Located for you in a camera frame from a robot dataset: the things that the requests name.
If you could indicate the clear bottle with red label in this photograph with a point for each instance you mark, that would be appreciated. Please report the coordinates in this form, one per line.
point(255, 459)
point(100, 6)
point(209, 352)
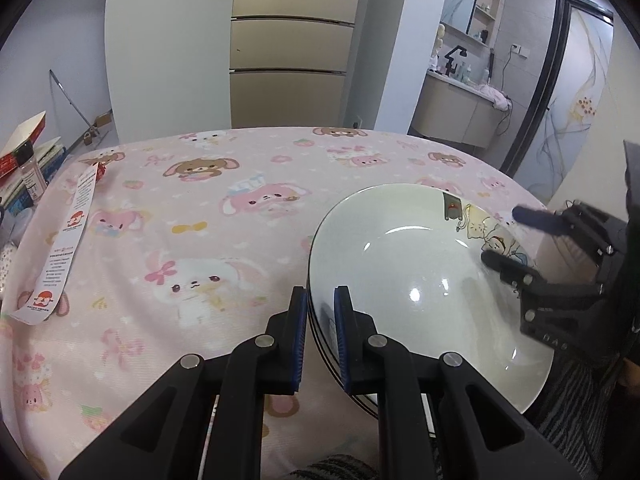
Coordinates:
point(34, 180)

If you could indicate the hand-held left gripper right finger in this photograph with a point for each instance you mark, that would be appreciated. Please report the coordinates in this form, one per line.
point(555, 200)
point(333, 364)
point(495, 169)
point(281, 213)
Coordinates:
point(343, 340)

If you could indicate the floral glass door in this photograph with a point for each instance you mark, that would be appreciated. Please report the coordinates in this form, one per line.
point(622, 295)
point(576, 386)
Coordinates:
point(580, 85)

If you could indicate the beige refrigerator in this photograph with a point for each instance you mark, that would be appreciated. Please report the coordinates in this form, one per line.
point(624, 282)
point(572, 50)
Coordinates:
point(290, 45)

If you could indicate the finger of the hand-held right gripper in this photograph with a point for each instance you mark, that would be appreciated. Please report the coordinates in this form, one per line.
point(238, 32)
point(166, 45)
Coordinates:
point(505, 267)
point(537, 220)

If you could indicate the row of toiletry bottles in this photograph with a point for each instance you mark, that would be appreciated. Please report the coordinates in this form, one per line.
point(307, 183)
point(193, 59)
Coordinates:
point(466, 71)

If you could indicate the pink towel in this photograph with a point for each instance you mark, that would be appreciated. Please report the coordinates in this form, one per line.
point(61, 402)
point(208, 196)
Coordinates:
point(497, 97)

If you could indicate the stack of books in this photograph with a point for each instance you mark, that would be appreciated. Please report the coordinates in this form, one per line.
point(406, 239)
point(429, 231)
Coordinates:
point(54, 160)

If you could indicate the white cartoon print deep plate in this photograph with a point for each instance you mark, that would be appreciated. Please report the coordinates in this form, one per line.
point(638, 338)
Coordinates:
point(410, 270)

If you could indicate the dotted white pouch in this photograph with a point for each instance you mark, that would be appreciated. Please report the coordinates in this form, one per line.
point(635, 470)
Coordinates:
point(6, 265)

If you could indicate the beige vanity cabinet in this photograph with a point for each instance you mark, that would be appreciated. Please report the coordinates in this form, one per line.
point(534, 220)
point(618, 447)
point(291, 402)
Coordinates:
point(450, 110)

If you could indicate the mirror wall cabinet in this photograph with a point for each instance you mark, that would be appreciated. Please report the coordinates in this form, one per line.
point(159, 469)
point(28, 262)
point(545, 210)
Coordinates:
point(465, 5)

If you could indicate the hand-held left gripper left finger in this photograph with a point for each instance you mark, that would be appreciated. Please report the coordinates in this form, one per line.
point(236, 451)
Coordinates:
point(298, 340)

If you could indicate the red and white box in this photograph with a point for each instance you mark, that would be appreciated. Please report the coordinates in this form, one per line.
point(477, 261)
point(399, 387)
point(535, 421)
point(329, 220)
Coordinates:
point(25, 135)

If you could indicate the blonde doll figure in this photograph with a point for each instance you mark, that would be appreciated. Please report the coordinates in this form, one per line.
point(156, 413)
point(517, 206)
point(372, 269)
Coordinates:
point(438, 40)

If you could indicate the long white paper label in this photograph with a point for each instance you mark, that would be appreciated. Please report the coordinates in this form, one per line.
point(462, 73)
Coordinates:
point(65, 240)

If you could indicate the pink cartoon printed tablecloth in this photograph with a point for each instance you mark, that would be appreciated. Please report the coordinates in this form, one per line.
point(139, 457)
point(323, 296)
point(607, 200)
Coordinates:
point(200, 210)

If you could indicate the black faucet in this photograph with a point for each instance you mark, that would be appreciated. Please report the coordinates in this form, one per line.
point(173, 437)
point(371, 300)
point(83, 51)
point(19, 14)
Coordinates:
point(452, 60)

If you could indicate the white wall outlet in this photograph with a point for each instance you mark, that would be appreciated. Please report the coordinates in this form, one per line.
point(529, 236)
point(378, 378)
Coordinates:
point(520, 50)

